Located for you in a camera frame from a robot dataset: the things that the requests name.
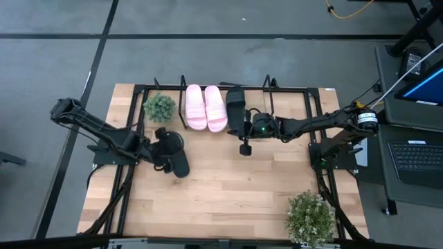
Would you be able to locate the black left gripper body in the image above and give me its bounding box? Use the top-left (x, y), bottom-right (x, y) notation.
top-left (150, 127), bottom-right (174, 174)

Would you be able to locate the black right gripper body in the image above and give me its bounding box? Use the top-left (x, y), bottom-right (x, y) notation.
top-left (238, 109), bottom-right (280, 157)

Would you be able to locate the black slide sandal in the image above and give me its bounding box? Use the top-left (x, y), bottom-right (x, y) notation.
top-left (226, 86), bottom-right (247, 134)
top-left (155, 127), bottom-right (190, 178)

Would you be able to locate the pink slide sandal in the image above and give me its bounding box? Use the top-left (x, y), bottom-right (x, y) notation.
top-left (185, 84), bottom-right (208, 131)
top-left (204, 85), bottom-right (228, 133)

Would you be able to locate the small dark green plant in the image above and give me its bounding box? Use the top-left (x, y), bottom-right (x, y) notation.
top-left (143, 92), bottom-right (177, 123)

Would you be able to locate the white paper sheet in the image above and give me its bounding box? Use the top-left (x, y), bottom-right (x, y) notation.
top-left (354, 138), bottom-right (370, 167)

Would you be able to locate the white-flowered plant in black pot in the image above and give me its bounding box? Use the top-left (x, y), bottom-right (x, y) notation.
top-left (285, 190), bottom-right (337, 248)

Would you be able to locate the grey side desk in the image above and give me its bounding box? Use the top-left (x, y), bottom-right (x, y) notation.
top-left (375, 44), bottom-right (443, 216)

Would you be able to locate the black chair leg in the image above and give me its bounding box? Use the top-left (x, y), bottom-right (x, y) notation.
top-left (0, 151), bottom-right (27, 167)

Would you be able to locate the black laptop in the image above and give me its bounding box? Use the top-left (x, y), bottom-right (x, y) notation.
top-left (387, 140), bottom-right (443, 190)

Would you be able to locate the black power adapter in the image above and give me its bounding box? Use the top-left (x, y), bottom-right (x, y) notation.
top-left (397, 46), bottom-right (430, 82)

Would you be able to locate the monitor with blue screen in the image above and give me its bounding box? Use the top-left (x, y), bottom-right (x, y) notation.
top-left (394, 58), bottom-right (443, 108)

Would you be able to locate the black stand leg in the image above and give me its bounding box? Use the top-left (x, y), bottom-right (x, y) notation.
top-left (386, 0), bottom-right (443, 58)

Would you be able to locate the wooden shelf with black frame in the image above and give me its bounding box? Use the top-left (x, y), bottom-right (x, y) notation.
top-left (178, 74), bottom-right (278, 129)

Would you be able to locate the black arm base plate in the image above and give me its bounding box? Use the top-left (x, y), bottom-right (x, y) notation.
top-left (309, 141), bottom-right (358, 171)
top-left (88, 143), bottom-right (139, 166)

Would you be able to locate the black aluminium table frame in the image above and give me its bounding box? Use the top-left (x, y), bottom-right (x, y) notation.
top-left (78, 82), bottom-right (371, 249)

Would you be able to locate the yellow cable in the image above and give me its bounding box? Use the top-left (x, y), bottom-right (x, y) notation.
top-left (325, 0), bottom-right (374, 20)

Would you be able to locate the white cable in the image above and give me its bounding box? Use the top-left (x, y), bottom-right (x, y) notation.
top-left (368, 43), bottom-right (443, 111)

